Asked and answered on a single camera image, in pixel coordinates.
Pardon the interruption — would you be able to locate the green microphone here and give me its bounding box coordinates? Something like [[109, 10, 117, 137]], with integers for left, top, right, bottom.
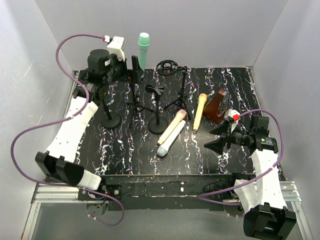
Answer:
[[138, 32, 150, 71]]

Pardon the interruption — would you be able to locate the black tripod clip stand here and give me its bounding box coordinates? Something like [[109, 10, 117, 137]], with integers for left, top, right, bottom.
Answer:
[[126, 77, 155, 128]]

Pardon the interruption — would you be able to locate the pink microphone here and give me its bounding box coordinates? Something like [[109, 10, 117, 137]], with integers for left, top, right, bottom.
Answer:
[[157, 109, 187, 146]]

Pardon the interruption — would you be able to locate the black round base stand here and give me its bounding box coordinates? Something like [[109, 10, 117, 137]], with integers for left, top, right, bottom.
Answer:
[[101, 100, 121, 130], [145, 84, 168, 135]]

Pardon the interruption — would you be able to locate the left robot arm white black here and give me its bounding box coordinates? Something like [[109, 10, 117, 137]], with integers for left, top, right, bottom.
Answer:
[[35, 49, 145, 191]]

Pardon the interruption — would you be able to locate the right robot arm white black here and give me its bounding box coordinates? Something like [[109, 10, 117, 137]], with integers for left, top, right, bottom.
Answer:
[[204, 115, 297, 240]]

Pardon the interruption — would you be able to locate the brown wooden metronome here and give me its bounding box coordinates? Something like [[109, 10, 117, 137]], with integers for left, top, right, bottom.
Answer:
[[202, 88, 229, 124]]

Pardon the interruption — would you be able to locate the yellow microphone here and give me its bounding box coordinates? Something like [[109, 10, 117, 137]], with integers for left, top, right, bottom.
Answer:
[[192, 93, 208, 132]]

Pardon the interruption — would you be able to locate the white microphone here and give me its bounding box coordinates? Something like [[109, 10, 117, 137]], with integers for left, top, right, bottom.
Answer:
[[157, 120, 186, 157]]

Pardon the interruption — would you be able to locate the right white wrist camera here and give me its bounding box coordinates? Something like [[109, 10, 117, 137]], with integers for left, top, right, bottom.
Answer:
[[224, 108, 240, 133]]

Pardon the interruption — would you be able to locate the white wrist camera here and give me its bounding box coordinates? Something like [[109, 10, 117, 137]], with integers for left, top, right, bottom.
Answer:
[[107, 36, 126, 62], [224, 108, 240, 133]]

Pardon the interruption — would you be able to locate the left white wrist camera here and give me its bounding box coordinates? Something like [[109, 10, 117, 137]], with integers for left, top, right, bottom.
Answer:
[[107, 36, 126, 62]]

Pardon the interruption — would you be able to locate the black shock mount tripod stand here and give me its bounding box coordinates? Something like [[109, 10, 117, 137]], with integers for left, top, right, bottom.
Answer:
[[156, 59, 193, 120]]

